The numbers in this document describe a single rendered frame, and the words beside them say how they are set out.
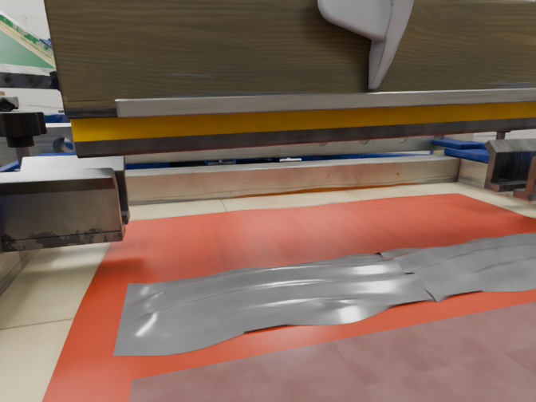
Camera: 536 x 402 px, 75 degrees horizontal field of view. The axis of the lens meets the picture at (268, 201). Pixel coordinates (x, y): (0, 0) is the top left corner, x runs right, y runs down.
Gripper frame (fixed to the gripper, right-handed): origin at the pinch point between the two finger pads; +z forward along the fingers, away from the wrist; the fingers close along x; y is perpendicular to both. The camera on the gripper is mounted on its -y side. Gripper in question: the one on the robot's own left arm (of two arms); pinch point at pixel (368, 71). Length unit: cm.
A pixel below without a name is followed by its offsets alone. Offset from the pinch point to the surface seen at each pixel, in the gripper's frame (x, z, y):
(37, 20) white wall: -414, -75, 136
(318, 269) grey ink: 4.9, 13.0, 5.5
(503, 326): 12.4, 13.6, -2.0
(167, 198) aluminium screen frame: -16.1, 13.0, 15.3
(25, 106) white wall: -414, 10, 160
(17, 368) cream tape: 8.9, 13.7, 21.8
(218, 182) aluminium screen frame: -16.1, 11.5, 9.3
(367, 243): 0.5, 13.6, -0.9
